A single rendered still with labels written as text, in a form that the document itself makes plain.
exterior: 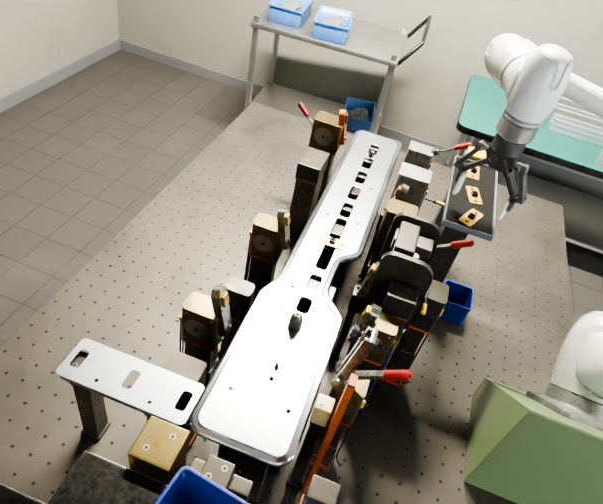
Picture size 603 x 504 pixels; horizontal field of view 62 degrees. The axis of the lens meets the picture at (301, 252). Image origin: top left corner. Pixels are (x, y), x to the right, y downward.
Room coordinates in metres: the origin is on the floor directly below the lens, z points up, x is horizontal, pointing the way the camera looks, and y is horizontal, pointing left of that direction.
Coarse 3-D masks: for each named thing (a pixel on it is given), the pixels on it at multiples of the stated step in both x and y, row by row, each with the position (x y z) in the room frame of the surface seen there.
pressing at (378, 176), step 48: (384, 144) 1.74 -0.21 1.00; (336, 192) 1.36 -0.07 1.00; (384, 192) 1.42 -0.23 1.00; (288, 288) 0.90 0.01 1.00; (240, 336) 0.71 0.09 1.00; (288, 336) 0.74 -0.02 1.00; (336, 336) 0.78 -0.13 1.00; (240, 384) 0.59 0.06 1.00; (288, 384) 0.62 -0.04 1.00; (240, 432) 0.49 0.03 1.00; (288, 432) 0.51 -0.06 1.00
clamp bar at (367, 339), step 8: (352, 328) 0.63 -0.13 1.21; (368, 328) 0.64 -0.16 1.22; (352, 336) 0.62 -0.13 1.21; (360, 336) 0.62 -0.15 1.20; (368, 336) 0.63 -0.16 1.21; (376, 336) 0.63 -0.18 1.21; (360, 344) 0.61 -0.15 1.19; (368, 344) 0.61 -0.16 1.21; (376, 344) 0.62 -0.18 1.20; (352, 352) 0.64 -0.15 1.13; (360, 352) 0.61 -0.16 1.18; (368, 352) 0.61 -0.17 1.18; (344, 360) 0.64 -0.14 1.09; (352, 360) 0.61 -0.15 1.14; (360, 360) 0.61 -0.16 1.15; (344, 368) 0.61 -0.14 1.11; (352, 368) 0.61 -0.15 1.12; (336, 376) 0.62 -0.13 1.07; (344, 376) 0.61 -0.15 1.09
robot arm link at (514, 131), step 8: (504, 112) 1.16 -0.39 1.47; (504, 120) 1.15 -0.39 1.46; (512, 120) 1.13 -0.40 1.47; (496, 128) 1.16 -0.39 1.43; (504, 128) 1.14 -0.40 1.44; (512, 128) 1.12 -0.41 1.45; (520, 128) 1.12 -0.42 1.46; (528, 128) 1.12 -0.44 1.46; (536, 128) 1.13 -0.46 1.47; (504, 136) 1.13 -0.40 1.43; (512, 136) 1.12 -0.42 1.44; (520, 136) 1.12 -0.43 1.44; (528, 136) 1.12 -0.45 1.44
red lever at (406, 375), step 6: (354, 372) 0.63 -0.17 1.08; (360, 372) 0.63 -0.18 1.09; (366, 372) 0.62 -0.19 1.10; (372, 372) 0.62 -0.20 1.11; (378, 372) 0.62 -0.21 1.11; (384, 372) 0.62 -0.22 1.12; (390, 372) 0.61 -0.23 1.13; (396, 372) 0.61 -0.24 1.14; (402, 372) 0.61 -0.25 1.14; (408, 372) 0.61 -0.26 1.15; (360, 378) 0.62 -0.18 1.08; (366, 378) 0.61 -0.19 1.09; (372, 378) 0.61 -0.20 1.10; (378, 378) 0.61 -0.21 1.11; (384, 378) 0.61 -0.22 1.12; (390, 378) 0.60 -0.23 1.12; (396, 378) 0.60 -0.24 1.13; (402, 378) 0.60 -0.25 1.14; (408, 378) 0.60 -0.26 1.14
